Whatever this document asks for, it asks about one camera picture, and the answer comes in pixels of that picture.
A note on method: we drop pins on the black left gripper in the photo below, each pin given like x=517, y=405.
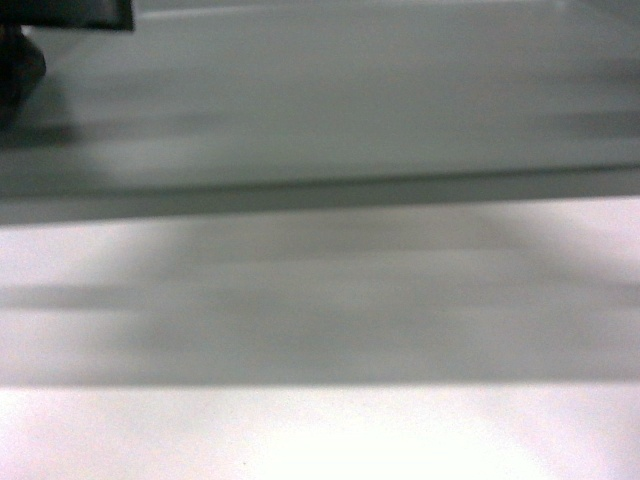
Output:
x=23, y=63

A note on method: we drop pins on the grey rectangular serving tray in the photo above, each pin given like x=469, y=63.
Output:
x=214, y=108

